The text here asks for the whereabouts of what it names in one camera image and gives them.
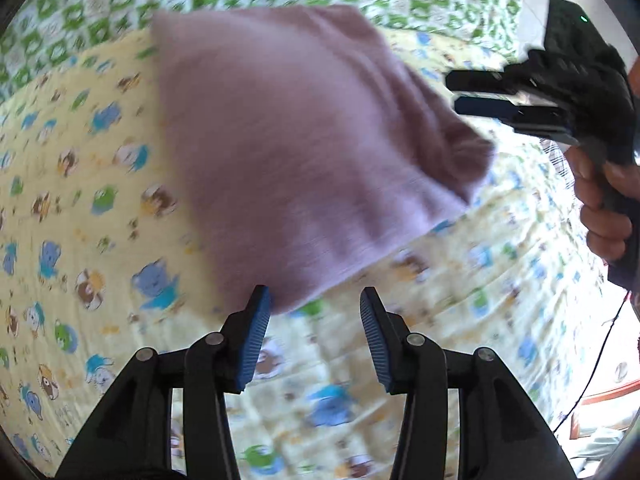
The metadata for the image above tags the yellow bear-print bedsheet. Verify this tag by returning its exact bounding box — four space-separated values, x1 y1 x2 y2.
0 27 626 480

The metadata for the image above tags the purple knitted sweater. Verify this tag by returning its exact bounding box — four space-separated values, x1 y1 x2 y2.
150 4 497 311

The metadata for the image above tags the person's right hand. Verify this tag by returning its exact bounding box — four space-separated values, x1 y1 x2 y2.
564 145 640 261

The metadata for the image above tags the black cable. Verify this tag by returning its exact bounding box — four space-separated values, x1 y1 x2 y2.
552 290 629 432

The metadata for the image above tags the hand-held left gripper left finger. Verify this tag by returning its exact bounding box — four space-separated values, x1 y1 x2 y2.
52 285 273 480

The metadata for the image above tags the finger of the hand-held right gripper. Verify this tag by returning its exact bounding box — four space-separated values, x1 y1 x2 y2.
445 70 531 95
454 97 576 141

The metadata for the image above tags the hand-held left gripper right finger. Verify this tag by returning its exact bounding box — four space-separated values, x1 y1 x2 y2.
360 286 581 480

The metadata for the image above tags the wooden furniture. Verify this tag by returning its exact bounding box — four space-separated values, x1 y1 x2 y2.
570 384 640 441

